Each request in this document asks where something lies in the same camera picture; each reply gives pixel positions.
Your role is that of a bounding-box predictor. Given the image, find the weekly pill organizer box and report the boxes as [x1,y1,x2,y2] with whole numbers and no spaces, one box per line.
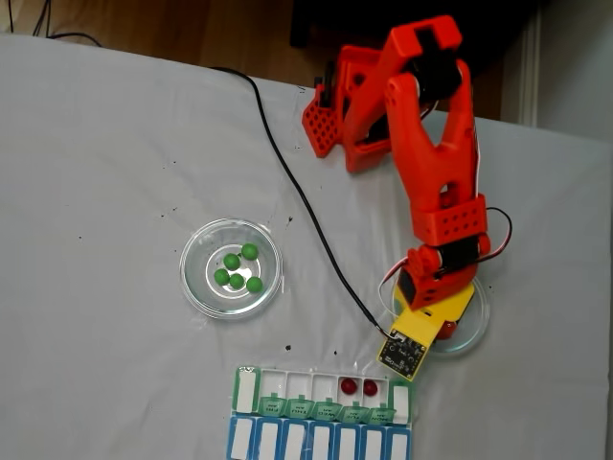
[224,364,417,460]

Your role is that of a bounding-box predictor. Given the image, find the clear glass bowl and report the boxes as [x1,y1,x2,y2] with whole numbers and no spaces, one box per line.
[179,218,284,321]
[390,275,490,358]

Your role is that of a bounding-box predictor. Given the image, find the black furniture piece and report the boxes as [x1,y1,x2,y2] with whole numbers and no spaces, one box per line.
[289,0,543,127]

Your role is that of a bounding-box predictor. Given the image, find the white table cloth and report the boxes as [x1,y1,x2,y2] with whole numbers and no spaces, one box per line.
[0,32,613,460]

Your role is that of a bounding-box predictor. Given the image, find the black camera circuit board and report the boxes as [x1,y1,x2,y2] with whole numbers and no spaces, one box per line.
[376,334,429,382]

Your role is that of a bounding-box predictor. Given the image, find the thin servo wire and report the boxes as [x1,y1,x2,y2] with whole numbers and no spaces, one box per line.
[478,206,512,264]

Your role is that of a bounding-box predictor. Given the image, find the black camera cable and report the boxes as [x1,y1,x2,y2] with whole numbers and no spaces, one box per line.
[209,65,398,341]

